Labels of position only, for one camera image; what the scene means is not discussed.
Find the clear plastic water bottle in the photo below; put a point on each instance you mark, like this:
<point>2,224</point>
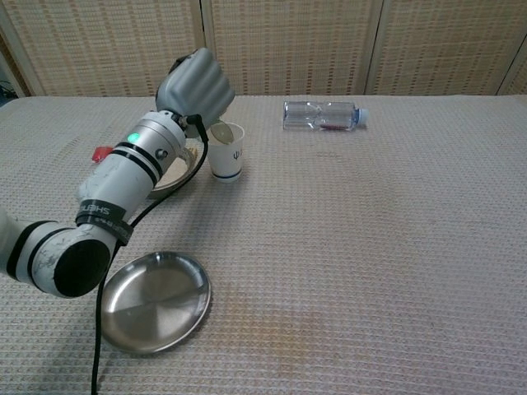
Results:
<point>317,117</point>

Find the beige woven tablecloth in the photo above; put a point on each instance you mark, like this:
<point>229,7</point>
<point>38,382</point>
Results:
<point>350,247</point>

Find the steel bowl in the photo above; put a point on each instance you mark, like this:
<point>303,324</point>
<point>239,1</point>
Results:
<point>181,183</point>

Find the small red object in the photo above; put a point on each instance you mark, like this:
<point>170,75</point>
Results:
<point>100,154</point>

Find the bamboo folding screen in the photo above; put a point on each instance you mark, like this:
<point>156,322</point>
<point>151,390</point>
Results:
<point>309,45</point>

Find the white paper cup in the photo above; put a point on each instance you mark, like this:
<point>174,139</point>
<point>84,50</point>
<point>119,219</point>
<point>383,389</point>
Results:
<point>228,158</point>

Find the left black-fingered robot hand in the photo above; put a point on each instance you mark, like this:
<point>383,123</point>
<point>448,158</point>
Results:
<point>193,86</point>

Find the steel plate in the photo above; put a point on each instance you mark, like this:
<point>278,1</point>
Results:
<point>156,304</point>

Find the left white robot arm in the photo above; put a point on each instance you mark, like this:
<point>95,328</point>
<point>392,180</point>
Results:
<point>119,181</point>

